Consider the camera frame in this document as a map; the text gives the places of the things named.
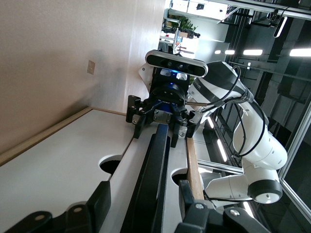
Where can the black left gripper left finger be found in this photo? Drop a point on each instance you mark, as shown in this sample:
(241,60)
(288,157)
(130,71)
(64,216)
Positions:
(80,216)

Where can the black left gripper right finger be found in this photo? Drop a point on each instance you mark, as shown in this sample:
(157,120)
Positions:
(209,218)

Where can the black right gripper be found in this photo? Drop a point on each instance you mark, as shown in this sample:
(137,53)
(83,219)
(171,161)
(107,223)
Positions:
(167,97)

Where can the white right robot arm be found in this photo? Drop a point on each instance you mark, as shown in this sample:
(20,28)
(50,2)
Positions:
(257,155)

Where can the light wooden drawer cabinet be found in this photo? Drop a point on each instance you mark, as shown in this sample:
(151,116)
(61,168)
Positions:
(194,170)

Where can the white plain drawer front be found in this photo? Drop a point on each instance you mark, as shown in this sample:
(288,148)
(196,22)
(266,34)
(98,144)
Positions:
(60,157)

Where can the small brown tape patch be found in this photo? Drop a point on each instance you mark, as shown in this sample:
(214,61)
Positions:
(91,67)

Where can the green potted plant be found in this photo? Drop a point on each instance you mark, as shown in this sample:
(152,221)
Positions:
(188,25)

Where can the bright ceiling light panel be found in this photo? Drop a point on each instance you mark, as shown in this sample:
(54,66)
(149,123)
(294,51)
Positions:
(252,52)
(301,52)

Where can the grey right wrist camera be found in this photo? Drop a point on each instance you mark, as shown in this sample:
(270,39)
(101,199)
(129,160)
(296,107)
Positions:
(175,63)

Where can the aluminium cell frame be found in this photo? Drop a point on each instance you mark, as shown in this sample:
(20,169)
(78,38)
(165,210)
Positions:
(294,150)

